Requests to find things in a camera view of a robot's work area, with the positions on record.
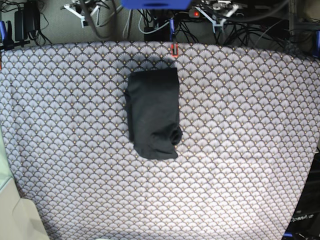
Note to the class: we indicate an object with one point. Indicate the dark navy T-shirt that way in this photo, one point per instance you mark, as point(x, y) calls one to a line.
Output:
point(153, 117)

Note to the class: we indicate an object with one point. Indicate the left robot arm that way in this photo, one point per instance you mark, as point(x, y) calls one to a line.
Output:
point(241, 11)

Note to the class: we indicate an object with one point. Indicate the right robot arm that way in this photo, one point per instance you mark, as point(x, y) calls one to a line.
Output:
point(88, 18)

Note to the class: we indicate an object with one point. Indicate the red table clamp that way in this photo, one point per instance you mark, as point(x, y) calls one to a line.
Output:
point(174, 49)

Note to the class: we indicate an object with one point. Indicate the fan patterned tablecloth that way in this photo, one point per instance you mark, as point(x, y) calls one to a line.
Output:
point(250, 122)

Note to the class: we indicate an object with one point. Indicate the white power strip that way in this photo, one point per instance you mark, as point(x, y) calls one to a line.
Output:
point(194, 14)

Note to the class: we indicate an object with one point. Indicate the beige cabinet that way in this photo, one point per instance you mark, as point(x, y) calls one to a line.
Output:
point(19, 217)

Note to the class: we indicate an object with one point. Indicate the black OpenArm case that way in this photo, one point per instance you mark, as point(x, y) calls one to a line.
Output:
point(305, 222)

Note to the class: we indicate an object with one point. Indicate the blue plastic mount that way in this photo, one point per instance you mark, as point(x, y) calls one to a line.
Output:
point(156, 4)

